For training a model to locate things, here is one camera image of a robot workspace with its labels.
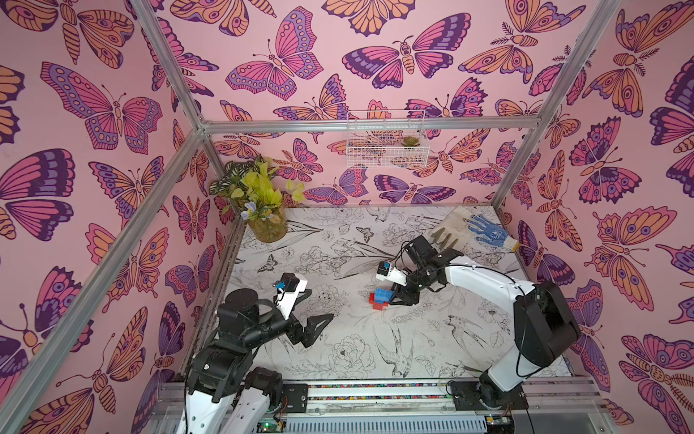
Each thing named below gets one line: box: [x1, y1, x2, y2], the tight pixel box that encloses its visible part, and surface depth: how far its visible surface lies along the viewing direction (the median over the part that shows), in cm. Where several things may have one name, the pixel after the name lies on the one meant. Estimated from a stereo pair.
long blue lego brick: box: [374, 287, 395, 304], surface depth 85 cm
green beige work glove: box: [430, 205, 476, 251], surface depth 112 cm
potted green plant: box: [208, 155, 308, 244], surface depth 102 cm
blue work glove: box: [465, 214, 509, 248], surface depth 112 cm
